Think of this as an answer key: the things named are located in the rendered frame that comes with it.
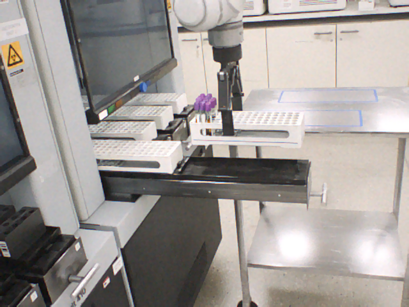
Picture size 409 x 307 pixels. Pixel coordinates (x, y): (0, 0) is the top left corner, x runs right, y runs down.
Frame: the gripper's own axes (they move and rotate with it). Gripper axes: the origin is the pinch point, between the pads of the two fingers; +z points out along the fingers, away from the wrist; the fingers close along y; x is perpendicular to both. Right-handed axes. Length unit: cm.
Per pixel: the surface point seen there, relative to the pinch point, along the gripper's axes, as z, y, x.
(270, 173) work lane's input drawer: 11.1, -9.2, -11.3
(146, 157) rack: 5.1, -14.2, 20.5
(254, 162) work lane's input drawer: 10.9, -3.6, -5.8
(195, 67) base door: 38, 218, 90
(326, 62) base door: 38, 219, -13
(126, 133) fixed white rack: 5.1, 0.8, 34.2
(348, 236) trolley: 63, 39, -32
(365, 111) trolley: 9.4, 33.3, -35.4
